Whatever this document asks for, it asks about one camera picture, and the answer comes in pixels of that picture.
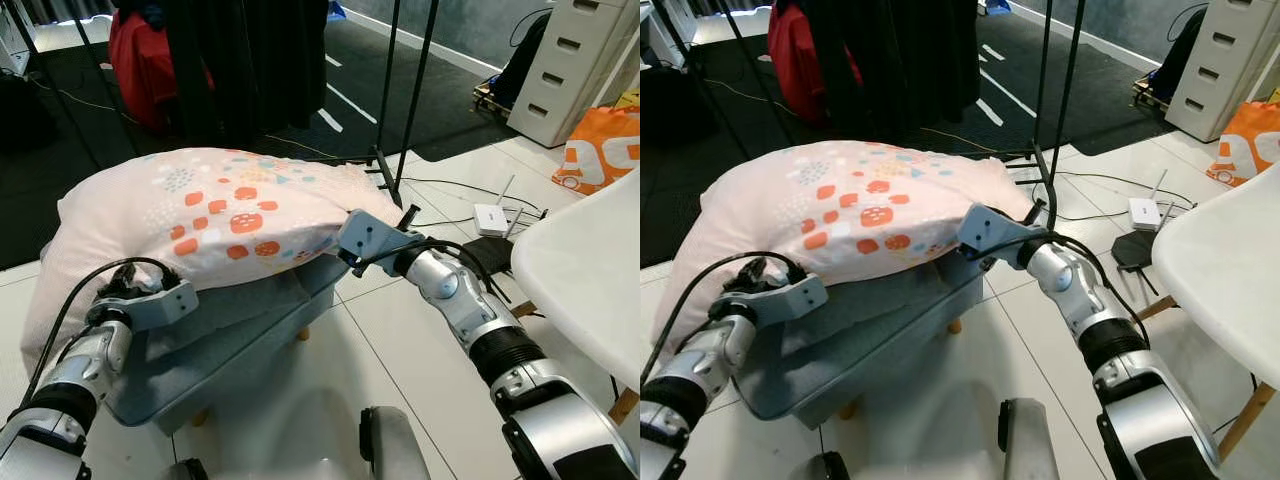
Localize pink pillow with orange print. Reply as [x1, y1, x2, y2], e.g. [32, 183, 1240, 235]
[20, 147, 406, 373]
[652, 140, 1037, 349]

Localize white chair with wooden legs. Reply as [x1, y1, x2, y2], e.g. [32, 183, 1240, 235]
[510, 168, 641, 427]
[1135, 160, 1280, 463]

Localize grey upholstered footstool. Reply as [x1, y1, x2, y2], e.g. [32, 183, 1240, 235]
[104, 254, 351, 437]
[733, 248, 987, 431]

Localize orange shopping bag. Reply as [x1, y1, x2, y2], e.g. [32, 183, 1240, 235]
[552, 105, 641, 197]
[1205, 100, 1280, 189]

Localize black tripod legs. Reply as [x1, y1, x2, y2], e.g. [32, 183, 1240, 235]
[655, 0, 746, 133]
[0, 0, 141, 173]

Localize red garment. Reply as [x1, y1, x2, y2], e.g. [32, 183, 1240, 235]
[767, 0, 863, 127]
[107, 8, 213, 137]

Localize black hanging garment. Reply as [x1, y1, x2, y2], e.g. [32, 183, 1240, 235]
[164, 0, 332, 147]
[804, 0, 982, 143]

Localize flat black device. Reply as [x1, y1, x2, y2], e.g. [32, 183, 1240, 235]
[463, 235, 517, 277]
[1111, 230, 1167, 273]

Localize white router with antennas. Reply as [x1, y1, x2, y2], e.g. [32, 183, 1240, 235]
[1128, 168, 1197, 233]
[472, 175, 547, 239]

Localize white drawer cabinet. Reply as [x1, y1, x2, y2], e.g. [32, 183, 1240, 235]
[507, 0, 641, 149]
[1165, 0, 1280, 143]

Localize grey right robot leg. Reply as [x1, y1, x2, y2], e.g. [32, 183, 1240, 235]
[997, 398, 1063, 480]
[358, 404, 433, 480]

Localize black clothes rack stand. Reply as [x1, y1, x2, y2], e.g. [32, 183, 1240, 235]
[1004, 0, 1087, 231]
[374, 0, 442, 207]

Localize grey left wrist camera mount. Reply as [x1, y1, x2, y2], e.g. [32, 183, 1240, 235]
[712, 275, 830, 327]
[88, 280, 200, 332]

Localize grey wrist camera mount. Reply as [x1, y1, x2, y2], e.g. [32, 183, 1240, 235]
[337, 209, 427, 277]
[88, 280, 200, 332]
[712, 275, 830, 327]
[957, 202, 1047, 267]

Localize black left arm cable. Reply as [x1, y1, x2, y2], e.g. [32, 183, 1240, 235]
[20, 257, 182, 403]
[643, 250, 807, 383]

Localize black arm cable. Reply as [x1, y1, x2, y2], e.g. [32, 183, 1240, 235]
[358, 237, 513, 303]
[985, 230, 1151, 323]
[20, 257, 182, 403]
[643, 250, 807, 383]

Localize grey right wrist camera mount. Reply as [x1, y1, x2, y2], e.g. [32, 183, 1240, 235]
[957, 202, 1047, 267]
[337, 209, 427, 277]

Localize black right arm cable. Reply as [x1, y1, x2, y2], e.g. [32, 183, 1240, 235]
[985, 230, 1151, 323]
[358, 237, 513, 303]

